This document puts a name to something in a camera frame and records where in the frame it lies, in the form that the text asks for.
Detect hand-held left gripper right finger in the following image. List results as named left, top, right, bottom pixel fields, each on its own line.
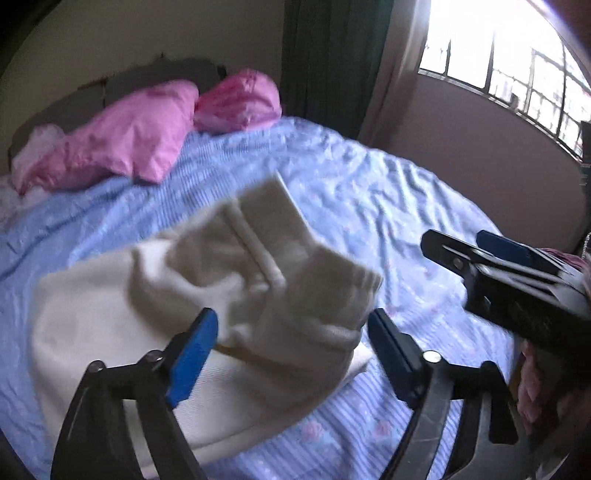
left=368, top=308, right=520, bottom=480

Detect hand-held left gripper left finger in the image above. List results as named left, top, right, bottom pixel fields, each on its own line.
left=50, top=307, right=219, bottom=480

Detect large pink pillow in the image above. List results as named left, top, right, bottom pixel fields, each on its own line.
left=11, top=79, right=200, bottom=195

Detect small pink pillow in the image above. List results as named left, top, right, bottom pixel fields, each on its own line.
left=194, top=68, right=282, bottom=134

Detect dark green curtain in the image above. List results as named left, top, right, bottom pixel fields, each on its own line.
left=281, top=0, right=393, bottom=139

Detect dark grey headboard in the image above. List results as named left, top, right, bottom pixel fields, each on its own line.
left=9, top=58, right=227, bottom=162

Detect pink patterned clothing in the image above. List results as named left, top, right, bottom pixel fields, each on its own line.
left=516, top=247, right=591, bottom=432

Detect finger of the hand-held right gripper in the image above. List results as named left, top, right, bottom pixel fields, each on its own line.
left=475, top=229, right=548, bottom=265
left=421, top=229, right=492, bottom=280

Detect barred window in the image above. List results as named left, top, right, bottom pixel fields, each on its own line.
left=418, top=0, right=591, bottom=162

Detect blue patterned bed sheet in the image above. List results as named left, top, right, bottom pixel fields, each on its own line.
left=0, top=115, right=573, bottom=480

